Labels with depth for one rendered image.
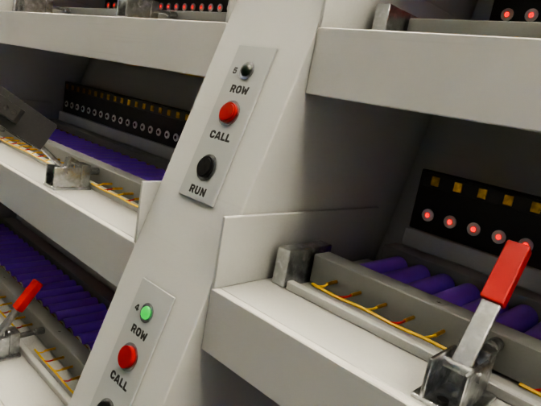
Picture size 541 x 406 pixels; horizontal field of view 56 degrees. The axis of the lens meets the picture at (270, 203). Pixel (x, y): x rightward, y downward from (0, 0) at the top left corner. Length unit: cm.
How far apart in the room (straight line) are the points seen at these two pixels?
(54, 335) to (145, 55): 31
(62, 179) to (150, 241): 19
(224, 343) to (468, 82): 22
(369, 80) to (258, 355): 18
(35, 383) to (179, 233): 26
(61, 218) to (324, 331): 30
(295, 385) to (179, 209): 16
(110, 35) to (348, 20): 28
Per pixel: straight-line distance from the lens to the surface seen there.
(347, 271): 36
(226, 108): 38
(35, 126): 54
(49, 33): 72
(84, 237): 49
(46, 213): 56
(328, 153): 40
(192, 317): 36
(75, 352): 58
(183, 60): 47
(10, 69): 99
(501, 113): 30
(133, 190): 53
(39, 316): 65
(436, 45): 32
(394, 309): 35
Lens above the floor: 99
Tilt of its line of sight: 2 degrees up
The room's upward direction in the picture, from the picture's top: 22 degrees clockwise
